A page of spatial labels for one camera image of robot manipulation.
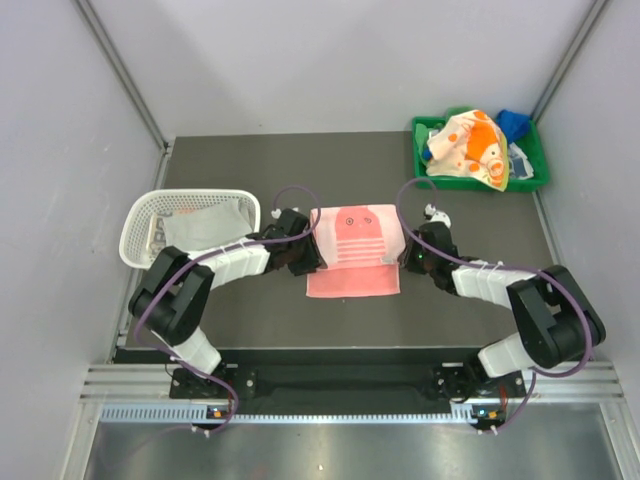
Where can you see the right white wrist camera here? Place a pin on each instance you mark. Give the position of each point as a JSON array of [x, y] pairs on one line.
[[434, 215]]

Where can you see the orange cream patterned towel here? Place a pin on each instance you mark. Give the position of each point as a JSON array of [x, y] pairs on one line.
[[470, 146]]

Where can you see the green plastic bin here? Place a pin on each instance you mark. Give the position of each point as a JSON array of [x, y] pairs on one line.
[[530, 144]]

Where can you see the blue white patterned cloth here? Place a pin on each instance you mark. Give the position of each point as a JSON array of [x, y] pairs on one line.
[[519, 166]]

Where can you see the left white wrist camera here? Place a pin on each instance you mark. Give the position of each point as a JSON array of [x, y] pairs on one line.
[[277, 212]]

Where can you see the green cloth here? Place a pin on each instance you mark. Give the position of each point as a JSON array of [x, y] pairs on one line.
[[457, 110]]

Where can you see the grey slotted cable duct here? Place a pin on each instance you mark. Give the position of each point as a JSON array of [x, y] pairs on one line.
[[209, 414]]

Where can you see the colourful rabbit print towel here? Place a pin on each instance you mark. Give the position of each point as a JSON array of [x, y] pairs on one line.
[[157, 240]]

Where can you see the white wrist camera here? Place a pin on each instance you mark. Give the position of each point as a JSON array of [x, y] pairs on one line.
[[277, 212], [434, 215]]

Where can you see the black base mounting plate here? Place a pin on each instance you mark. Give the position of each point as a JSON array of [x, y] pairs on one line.
[[427, 381]]

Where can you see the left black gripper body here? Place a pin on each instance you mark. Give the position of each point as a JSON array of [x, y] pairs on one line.
[[303, 255]]

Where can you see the white perforated plastic basket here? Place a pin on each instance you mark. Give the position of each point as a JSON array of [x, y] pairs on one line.
[[132, 245]]

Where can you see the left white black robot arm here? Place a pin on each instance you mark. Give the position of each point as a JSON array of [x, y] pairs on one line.
[[171, 298]]

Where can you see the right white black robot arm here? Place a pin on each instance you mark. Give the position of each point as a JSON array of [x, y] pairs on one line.
[[555, 321]]

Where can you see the pink striped towel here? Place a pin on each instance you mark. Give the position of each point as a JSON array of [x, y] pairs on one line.
[[360, 246]]

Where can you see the aluminium frame rail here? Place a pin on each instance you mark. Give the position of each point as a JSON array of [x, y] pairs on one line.
[[128, 382]]

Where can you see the grey white towel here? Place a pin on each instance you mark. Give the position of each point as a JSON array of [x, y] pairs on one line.
[[210, 227]]

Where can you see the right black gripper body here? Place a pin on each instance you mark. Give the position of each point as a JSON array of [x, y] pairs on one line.
[[417, 261]]

